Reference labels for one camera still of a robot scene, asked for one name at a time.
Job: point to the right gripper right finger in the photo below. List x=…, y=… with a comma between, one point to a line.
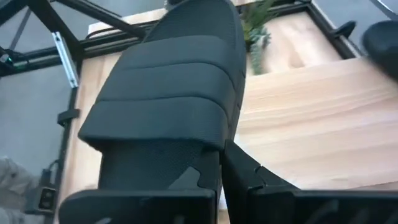
x=295, y=207

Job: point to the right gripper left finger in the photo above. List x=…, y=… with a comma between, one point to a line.
x=140, y=207

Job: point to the black slide sandal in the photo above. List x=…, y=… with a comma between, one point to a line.
x=161, y=93
x=384, y=43

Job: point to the wooden shoe shelf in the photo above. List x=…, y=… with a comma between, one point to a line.
x=311, y=124

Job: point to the black power outlet box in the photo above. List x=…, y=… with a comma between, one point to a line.
x=47, y=198

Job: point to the black table clamp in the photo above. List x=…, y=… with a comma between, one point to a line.
x=68, y=116
x=343, y=29

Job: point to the small potted succulent plant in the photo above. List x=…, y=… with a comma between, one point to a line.
x=256, y=28

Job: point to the silver metal bracket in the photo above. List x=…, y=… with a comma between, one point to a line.
x=66, y=59

